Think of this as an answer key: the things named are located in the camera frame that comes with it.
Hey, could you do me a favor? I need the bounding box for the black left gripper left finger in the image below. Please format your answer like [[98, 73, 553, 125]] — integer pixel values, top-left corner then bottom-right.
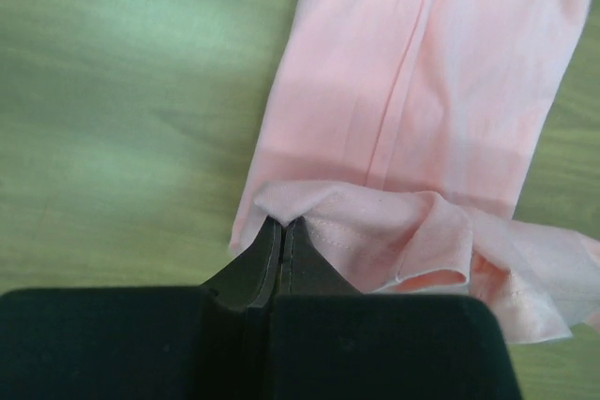
[[1, 220, 283, 399]]

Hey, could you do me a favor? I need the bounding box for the salmon pink t shirt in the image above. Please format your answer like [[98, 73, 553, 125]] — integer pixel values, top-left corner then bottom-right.
[[230, 0, 599, 343]]

